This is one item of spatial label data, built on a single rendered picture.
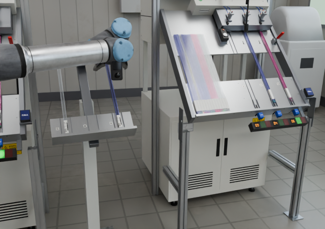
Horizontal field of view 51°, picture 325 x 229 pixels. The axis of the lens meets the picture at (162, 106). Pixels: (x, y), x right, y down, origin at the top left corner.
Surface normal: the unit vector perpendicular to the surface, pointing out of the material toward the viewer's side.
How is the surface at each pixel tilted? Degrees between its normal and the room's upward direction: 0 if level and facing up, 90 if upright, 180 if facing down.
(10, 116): 45
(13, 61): 80
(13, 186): 90
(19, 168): 90
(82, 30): 90
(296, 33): 71
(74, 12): 90
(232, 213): 0
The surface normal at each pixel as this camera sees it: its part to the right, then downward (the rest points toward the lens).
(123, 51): 0.62, 0.23
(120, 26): 0.28, -0.32
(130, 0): 0.24, 0.28
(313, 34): 0.23, -0.05
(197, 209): 0.01, -0.96
